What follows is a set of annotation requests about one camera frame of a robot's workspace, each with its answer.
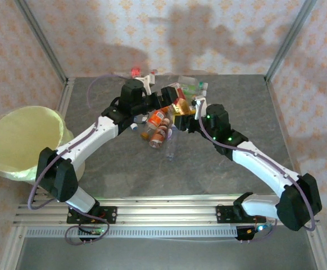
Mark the orange label bottle brown cap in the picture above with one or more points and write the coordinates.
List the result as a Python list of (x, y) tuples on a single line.
[(156, 118)]

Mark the clear unlabelled plastic bottle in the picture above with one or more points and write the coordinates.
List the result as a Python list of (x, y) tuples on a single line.
[(171, 143)]

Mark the clear bottle green neck band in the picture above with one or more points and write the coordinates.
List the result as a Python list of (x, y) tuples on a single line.
[(190, 80)]

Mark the clear bottle white cap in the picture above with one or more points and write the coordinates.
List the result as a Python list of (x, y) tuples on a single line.
[(134, 127)]

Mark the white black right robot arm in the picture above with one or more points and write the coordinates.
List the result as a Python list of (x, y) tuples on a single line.
[(259, 161)]

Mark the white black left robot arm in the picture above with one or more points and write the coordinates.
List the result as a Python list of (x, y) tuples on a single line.
[(87, 142)]

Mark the pale yellow plastic bin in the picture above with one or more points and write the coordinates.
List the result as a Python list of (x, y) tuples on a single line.
[(17, 132)]

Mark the clear bottle red label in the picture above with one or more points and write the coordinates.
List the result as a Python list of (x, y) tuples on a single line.
[(135, 72)]

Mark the small circuit board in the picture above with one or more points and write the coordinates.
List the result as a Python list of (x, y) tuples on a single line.
[(96, 231), (247, 233)]

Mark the aluminium table side rail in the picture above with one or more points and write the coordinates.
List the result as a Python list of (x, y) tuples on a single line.
[(279, 115), (68, 92)]

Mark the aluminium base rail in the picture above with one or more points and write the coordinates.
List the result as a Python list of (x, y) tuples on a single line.
[(166, 213)]

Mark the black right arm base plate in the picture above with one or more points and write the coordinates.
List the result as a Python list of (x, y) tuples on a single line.
[(224, 215)]

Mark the aluminium frame post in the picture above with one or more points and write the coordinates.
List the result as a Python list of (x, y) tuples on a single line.
[(318, 247), (288, 36), (11, 247), (40, 36)]

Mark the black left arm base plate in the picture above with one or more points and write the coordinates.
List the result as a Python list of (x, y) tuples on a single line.
[(110, 215)]

